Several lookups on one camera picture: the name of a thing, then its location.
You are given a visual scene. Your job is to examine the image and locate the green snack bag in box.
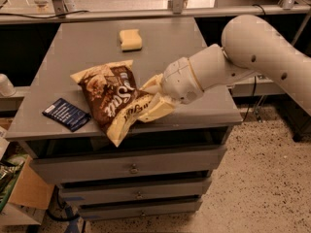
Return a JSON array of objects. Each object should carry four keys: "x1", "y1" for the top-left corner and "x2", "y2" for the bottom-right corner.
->
[{"x1": 0, "y1": 154, "x2": 27, "y2": 212}]

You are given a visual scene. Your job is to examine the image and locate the top grey drawer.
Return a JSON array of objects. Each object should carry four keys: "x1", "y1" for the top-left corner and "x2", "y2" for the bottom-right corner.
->
[{"x1": 30, "y1": 146, "x2": 226, "y2": 184}]

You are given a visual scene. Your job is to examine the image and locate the white cylinder object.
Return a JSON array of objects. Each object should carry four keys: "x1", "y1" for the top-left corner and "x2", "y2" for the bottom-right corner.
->
[{"x1": 0, "y1": 74, "x2": 16, "y2": 97}]

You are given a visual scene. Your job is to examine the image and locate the middle grey drawer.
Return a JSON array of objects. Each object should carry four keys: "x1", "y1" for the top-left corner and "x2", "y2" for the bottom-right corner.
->
[{"x1": 60, "y1": 178, "x2": 211, "y2": 206}]

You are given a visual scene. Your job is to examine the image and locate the grey drawer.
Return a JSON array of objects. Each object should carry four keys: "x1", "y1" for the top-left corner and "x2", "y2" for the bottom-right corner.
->
[
  {"x1": 79, "y1": 197, "x2": 202, "y2": 221},
  {"x1": 60, "y1": 178, "x2": 211, "y2": 206},
  {"x1": 30, "y1": 146, "x2": 226, "y2": 184}
]

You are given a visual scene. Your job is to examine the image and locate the black hanging cable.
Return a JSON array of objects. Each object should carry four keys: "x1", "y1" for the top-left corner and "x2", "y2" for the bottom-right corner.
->
[{"x1": 242, "y1": 3, "x2": 267, "y2": 122}]

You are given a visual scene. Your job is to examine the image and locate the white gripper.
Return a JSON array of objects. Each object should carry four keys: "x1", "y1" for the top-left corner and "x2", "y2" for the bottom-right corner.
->
[{"x1": 138, "y1": 57, "x2": 204, "y2": 122}]

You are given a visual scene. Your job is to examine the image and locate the brown sea salt chip bag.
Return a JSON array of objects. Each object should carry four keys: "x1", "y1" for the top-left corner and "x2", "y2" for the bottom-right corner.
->
[{"x1": 71, "y1": 60, "x2": 153, "y2": 147}]

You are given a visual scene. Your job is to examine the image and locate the yellow sponge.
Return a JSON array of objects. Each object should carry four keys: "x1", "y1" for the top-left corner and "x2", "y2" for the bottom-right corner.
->
[{"x1": 120, "y1": 29, "x2": 143, "y2": 51}]

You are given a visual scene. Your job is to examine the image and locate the cardboard box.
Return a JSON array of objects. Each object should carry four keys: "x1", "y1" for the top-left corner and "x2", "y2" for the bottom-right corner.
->
[{"x1": 0, "y1": 118, "x2": 53, "y2": 226}]

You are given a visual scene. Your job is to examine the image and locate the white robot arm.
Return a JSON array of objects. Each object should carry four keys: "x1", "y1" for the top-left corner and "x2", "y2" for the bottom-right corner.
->
[{"x1": 139, "y1": 15, "x2": 311, "y2": 122}]

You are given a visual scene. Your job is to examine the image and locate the black cable on rail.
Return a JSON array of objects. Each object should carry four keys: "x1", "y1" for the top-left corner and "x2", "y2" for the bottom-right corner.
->
[{"x1": 0, "y1": 9, "x2": 89, "y2": 19}]

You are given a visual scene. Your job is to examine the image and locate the grey drawer cabinet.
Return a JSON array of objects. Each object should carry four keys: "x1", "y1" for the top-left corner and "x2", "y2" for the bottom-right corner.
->
[{"x1": 7, "y1": 18, "x2": 241, "y2": 220}]

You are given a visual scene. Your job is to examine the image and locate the blue rxbar blueberry wrapper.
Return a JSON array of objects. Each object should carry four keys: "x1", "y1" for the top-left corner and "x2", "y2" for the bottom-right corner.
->
[{"x1": 42, "y1": 98, "x2": 91, "y2": 132}]

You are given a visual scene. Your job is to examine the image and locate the bottom grey drawer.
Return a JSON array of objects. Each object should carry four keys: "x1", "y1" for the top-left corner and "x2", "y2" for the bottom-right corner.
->
[{"x1": 79, "y1": 197, "x2": 202, "y2": 221}]

